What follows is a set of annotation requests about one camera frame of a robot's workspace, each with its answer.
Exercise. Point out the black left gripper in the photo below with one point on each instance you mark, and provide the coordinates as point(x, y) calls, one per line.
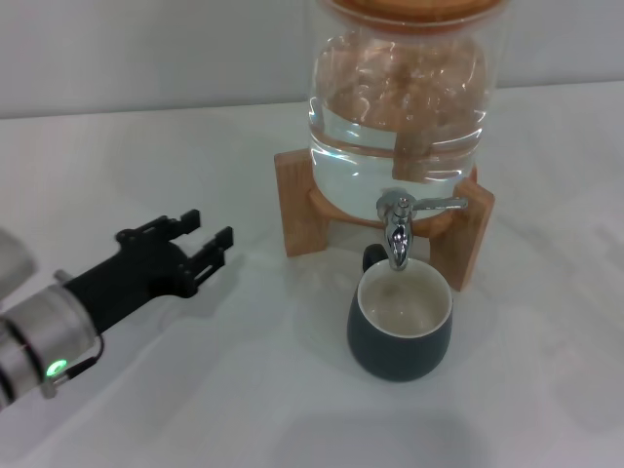
point(141, 273)

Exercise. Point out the dark mug with white interior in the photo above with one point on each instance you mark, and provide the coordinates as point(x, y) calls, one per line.
point(395, 351)

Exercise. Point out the chrome faucet with lever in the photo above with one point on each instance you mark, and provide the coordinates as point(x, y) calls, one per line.
point(399, 239)

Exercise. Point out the wooden dispenser stand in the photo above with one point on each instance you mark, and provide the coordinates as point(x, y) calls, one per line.
point(295, 205)

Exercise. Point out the clear glass water dispenser jar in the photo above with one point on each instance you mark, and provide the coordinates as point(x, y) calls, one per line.
point(351, 146)

